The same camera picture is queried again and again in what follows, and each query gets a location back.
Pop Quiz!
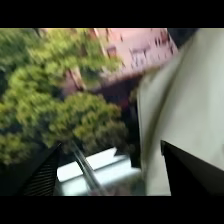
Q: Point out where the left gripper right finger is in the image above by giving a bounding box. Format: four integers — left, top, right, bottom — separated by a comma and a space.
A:
160, 139, 224, 197

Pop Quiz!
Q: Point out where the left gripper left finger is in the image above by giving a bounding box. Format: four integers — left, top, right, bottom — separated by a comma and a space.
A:
0, 143, 63, 197

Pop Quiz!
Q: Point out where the white garment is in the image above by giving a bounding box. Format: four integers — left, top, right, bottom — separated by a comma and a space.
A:
136, 28, 224, 197

